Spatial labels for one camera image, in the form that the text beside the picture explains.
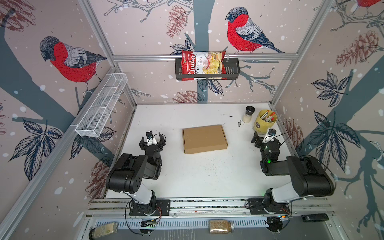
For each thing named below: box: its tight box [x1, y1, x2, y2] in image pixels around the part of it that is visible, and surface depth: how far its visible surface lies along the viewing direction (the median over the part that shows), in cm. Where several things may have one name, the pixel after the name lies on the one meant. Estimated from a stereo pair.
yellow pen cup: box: [253, 109, 278, 135], surface depth 98 cm
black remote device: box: [301, 213, 329, 223], surface depth 70 cm
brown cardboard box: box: [182, 124, 229, 154], surface depth 97 cm
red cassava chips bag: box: [181, 50, 227, 81], surface depth 90 cm
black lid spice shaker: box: [242, 105, 256, 124], surface depth 105 cm
